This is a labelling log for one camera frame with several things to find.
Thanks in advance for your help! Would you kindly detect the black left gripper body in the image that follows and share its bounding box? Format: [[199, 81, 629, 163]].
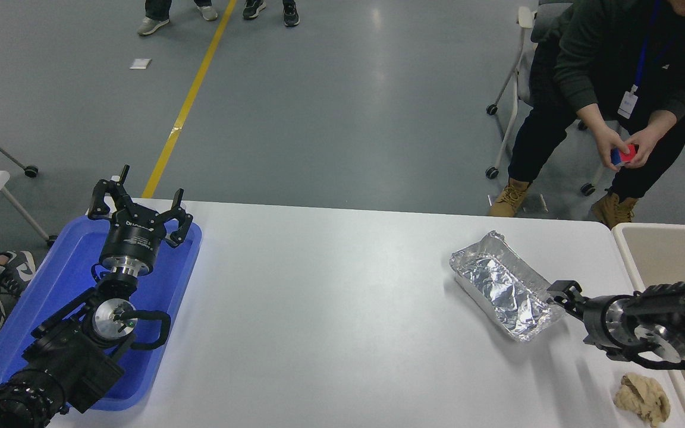
[[100, 214, 166, 268]]

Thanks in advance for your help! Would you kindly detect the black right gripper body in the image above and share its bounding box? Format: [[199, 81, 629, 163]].
[[583, 295, 613, 350]]

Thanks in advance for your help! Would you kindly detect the foil tray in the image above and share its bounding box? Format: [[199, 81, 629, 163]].
[[450, 231, 567, 342]]

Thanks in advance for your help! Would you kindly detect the colourful puzzle cube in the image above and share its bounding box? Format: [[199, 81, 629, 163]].
[[610, 144, 638, 166]]

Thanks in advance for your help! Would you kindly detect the person's right hand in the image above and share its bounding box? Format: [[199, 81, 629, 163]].
[[591, 124, 627, 174]]

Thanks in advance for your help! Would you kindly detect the person's left hand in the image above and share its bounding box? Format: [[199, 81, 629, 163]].
[[624, 124, 663, 171]]

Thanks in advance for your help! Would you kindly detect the blue plastic tray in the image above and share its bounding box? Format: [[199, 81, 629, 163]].
[[0, 214, 203, 412]]

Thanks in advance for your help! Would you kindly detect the grey wheeled stand leg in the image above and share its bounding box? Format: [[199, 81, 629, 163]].
[[0, 113, 40, 178]]

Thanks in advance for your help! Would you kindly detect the crumpled tan paper ball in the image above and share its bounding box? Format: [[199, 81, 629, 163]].
[[613, 373, 671, 427]]

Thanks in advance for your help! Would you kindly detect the large pale bin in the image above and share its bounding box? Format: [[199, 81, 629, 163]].
[[612, 223, 685, 428]]

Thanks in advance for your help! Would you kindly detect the white name badge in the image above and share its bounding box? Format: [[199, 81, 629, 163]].
[[617, 86, 640, 120]]

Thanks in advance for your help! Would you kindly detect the white wheeled chair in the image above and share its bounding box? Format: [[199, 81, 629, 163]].
[[485, 0, 611, 197]]

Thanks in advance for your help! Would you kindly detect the blue lanyard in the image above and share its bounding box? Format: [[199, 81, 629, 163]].
[[633, 0, 662, 93]]

